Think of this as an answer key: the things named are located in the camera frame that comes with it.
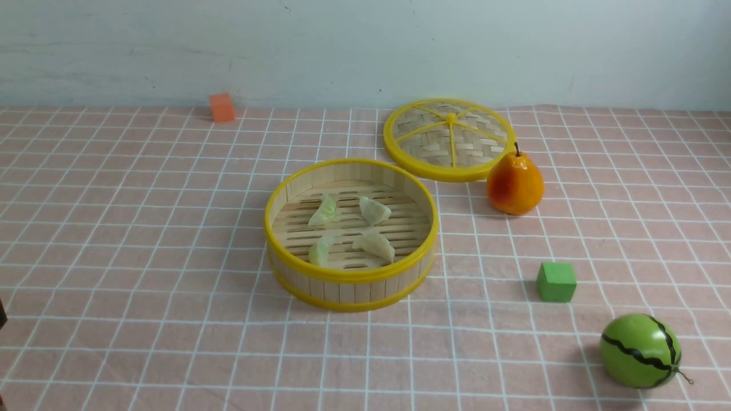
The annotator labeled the whitish green dumpling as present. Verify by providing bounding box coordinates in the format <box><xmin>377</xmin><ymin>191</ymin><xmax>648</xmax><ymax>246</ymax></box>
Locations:
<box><xmin>359</xmin><ymin>196</ymin><xmax>392</xmax><ymax>227</ymax></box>

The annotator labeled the cream white dumpling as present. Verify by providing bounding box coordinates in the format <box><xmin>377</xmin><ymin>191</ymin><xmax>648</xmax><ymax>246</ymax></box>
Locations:
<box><xmin>352</xmin><ymin>231</ymin><xmax>395</xmax><ymax>264</ymax></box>

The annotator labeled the green translucent dumpling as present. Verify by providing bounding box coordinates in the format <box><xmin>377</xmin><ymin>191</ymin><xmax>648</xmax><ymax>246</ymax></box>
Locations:
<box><xmin>308</xmin><ymin>193</ymin><xmax>337</xmax><ymax>227</ymax></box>

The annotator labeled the pale green dumpling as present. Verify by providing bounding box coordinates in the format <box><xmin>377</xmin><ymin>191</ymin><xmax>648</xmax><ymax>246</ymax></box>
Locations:
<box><xmin>308</xmin><ymin>234</ymin><xmax>342</xmax><ymax>268</ymax></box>

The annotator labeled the yellow rimmed bamboo steamer tray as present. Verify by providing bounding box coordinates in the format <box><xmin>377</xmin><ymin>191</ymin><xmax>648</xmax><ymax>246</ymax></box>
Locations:
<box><xmin>264</xmin><ymin>158</ymin><xmax>439</xmax><ymax>312</ymax></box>

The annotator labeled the yellow woven steamer lid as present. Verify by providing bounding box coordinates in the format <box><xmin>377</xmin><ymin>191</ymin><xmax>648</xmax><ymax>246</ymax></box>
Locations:
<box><xmin>382</xmin><ymin>98</ymin><xmax>517</xmax><ymax>183</ymax></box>

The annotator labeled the orange yellow pear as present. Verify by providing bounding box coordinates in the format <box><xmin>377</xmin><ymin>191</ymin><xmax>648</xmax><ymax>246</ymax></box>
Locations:
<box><xmin>486</xmin><ymin>143</ymin><xmax>545</xmax><ymax>216</ymax></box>

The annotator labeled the orange cube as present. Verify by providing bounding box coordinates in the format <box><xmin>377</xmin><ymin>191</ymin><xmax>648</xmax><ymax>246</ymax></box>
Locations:
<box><xmin>209</xmin><ymin>93</ymin><xmax>236</xmax><ymax>124</ymax></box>

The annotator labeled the green cube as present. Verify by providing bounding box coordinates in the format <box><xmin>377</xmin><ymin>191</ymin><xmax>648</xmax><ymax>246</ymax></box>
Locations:
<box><xmin>537</xmin><ymin>261</ymin><xmax>577</xmax><ymax>303</ymax></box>

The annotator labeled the pink checkered tablecloth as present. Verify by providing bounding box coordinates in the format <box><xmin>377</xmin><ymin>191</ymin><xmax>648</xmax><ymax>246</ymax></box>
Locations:
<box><xmin>1</xmin><ymin>105</ymin><xmax>730</xmax><ymax>410</ymax></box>

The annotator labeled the small green watermelon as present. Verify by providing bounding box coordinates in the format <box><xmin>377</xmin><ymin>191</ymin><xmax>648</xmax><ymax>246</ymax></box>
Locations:
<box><xmin>600</xmin><ymin>313</ymin><xmax>694</xmax><ymax>390</ymax></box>

